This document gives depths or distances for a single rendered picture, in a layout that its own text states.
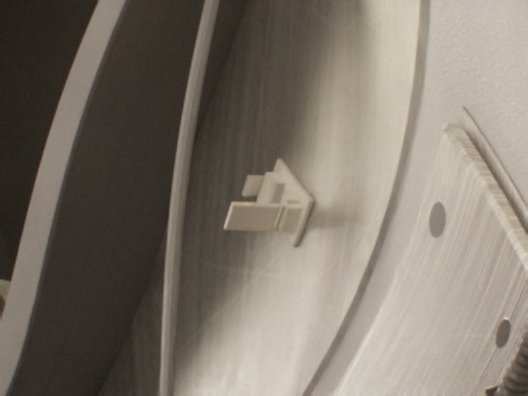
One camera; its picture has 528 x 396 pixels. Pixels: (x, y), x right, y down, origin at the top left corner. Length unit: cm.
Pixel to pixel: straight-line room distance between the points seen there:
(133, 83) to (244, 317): 8
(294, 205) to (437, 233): 10
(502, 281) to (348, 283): 12
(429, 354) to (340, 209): 10
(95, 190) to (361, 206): 11
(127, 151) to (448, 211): 17
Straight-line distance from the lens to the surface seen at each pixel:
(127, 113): 99
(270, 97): 97
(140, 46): 97
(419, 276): 87
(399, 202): 90
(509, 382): 78
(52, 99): 188
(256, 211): 94
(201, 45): 94
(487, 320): 82
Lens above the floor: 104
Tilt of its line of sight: 5 degrees down
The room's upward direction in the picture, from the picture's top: 5 degrees clockwise
